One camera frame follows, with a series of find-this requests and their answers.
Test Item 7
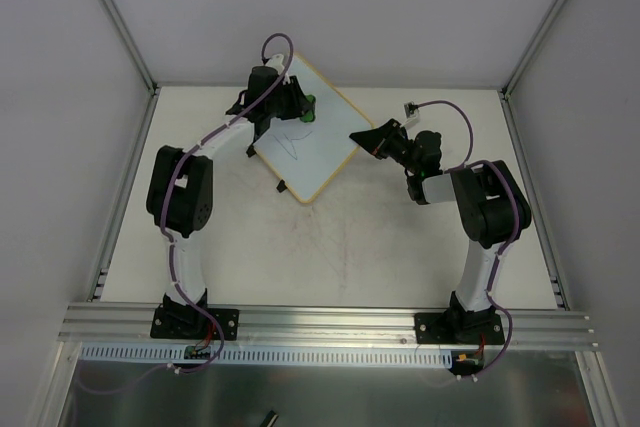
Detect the green whiteboard eraser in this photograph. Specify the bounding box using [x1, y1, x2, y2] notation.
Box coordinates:
[300, 94, 316, 123]

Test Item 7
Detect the white whiteboard with yellow frame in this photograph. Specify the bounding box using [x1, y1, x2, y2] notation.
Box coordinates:
[254, 55, 373, 204]

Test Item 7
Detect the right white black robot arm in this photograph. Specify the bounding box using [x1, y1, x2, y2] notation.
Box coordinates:
[349, 119, 532, 345]

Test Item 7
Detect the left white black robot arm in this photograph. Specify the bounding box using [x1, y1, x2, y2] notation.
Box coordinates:
[146, 55, 316, 337]

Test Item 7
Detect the black whiteboard clip lower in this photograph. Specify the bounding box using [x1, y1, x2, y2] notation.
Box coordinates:
[276, 180, 288, 193]

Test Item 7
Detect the small black object at bottom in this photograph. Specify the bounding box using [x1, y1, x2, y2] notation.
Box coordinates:
[260, 410, 279, 427]

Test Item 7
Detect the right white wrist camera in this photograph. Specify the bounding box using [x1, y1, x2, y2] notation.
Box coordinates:
[402, 101, 420, 129]

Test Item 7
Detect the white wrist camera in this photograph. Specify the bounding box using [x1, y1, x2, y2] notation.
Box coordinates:
[402, 101, 420, 129]
[264, 54, 287, 74]

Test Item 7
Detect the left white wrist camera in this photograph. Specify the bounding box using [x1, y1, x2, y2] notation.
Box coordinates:
[264, 54, 287, 74]

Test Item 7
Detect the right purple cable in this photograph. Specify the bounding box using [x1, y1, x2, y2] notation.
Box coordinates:
[417, 96, 529, 383]

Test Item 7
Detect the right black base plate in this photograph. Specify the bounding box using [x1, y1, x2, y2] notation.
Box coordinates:
[413, 310, 505, 346]

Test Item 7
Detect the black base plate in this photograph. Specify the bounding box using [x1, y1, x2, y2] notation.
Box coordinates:
[150, 295, 240, 341]
[413, 310, 505, 346]

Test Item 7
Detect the left aluminium frame post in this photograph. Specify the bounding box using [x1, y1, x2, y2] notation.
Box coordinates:
[98, 0, 157, 94]

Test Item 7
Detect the aluminium frame post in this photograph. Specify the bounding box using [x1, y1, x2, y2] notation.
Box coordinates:
[98, 0, 157, 94]
[501, 0, 569, 99]

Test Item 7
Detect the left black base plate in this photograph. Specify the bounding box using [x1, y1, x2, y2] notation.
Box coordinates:
[150, 295, 240, 341]

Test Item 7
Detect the right aluminium frame post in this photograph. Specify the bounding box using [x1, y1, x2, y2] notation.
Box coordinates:
[501, 0, 569, 99]

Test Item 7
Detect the aluminium mounting rail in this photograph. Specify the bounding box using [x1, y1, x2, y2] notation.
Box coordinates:
[58, 302, 600, 351]

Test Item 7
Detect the white slotted cable duct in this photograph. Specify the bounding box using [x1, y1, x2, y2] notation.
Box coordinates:
[79, 342, 453, 369]

